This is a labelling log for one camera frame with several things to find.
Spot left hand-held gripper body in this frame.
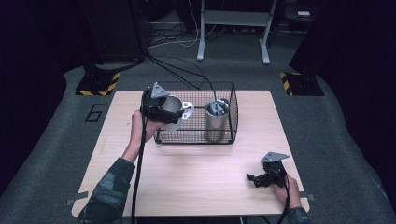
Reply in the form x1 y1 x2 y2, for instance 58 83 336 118
140 81 176 124

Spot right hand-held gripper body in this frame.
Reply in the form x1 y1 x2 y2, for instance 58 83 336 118
260 151 290 189

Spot white mug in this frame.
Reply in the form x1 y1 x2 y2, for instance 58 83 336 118
161 95 196 133

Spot black wire basket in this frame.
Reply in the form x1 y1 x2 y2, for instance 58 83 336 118
153 81 240 146

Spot stainless steel cup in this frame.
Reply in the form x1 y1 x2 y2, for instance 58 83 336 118
204 98 231 143

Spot person's left hand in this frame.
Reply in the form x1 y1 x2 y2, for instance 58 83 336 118
129 109 166 151

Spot person's right hand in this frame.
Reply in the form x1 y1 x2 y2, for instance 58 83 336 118
273 174 304 210

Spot grey tape strip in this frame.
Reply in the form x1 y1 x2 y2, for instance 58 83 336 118
298 191 316 202
65 190 90 207

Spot black yellow striped stand base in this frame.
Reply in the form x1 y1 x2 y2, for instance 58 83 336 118
278 71 325 97
75 71 122 97

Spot white metal stand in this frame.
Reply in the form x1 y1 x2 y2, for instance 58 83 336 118
195 0 280 65

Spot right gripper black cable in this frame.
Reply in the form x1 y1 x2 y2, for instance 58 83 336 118
275 167 292 224

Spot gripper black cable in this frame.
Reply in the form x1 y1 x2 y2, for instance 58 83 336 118
130 114 149 224
275 167 292 224

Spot black floor cables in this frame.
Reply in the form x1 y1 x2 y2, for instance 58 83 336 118
143 50 219 94

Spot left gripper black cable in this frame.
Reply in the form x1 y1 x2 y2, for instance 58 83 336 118
130 114 149 224

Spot white floor cables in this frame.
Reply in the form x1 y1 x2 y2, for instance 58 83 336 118
148 0 219 49

